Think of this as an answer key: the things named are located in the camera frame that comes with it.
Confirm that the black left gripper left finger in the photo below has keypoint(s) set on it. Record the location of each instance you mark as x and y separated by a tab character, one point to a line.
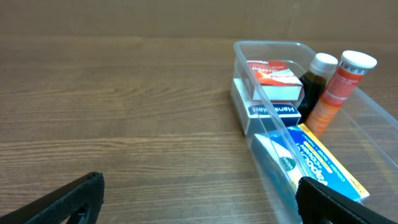
79	201

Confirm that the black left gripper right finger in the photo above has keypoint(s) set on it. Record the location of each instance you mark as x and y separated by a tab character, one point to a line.
319	204

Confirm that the blue yellow VapoDrops box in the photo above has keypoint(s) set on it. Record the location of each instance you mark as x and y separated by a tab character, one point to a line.
278	163

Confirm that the clear plastic container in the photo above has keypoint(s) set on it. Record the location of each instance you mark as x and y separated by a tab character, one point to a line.
362	136

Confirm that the white blue Hansaplast box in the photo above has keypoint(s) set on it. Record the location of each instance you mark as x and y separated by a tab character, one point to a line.
254	116

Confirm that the dark Woods syrup bottle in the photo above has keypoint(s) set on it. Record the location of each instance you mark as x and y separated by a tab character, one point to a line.
314	81

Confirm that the red Panadol box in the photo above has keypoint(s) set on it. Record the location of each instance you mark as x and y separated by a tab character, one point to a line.
277	80

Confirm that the orange effervescent tablet tube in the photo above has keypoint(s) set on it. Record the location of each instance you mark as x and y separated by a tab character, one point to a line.
349	73

